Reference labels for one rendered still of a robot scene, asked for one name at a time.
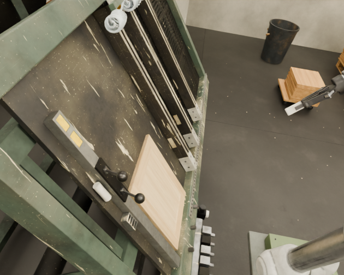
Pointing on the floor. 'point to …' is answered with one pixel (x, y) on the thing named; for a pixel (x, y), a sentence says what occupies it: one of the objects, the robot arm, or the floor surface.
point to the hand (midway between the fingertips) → (294, 108)
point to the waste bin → (278, 40)
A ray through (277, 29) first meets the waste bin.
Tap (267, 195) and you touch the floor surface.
